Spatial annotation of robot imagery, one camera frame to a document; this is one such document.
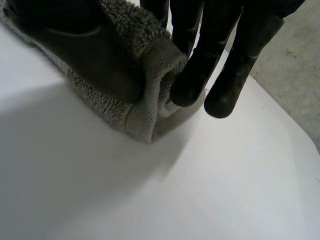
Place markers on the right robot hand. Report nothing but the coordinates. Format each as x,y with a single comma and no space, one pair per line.
95,57

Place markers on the grey towel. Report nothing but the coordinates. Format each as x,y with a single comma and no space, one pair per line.
147,82

